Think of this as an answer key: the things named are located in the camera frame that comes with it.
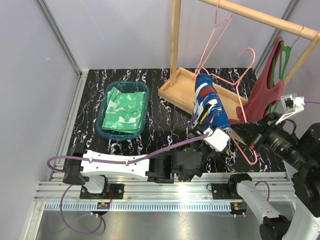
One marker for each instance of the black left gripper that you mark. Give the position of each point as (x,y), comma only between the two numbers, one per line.
(193,133)

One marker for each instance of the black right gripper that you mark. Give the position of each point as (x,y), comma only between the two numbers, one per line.
(257,133)

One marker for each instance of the blue patterned trousers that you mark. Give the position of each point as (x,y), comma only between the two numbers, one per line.
(208,110)

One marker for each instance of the green tie-dye trousers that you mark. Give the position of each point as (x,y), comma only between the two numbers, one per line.
(124,112)

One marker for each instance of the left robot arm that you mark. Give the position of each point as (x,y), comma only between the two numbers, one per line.
(92,169)

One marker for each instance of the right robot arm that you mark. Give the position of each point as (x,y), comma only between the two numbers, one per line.
(294,214)

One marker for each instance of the green hanger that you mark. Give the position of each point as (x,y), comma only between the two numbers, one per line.
(281,70)

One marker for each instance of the maroon tank top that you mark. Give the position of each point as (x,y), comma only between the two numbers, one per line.
(262,94)

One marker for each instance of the wooden clothes rack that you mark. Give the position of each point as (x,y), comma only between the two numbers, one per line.
(179,88)

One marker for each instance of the teal plastic basket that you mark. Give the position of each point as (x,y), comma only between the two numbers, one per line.
(124,87)

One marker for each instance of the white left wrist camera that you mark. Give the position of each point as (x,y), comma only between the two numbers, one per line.
(216,138)

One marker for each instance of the aluminium mounting rail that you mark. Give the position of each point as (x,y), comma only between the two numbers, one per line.
(139,196)

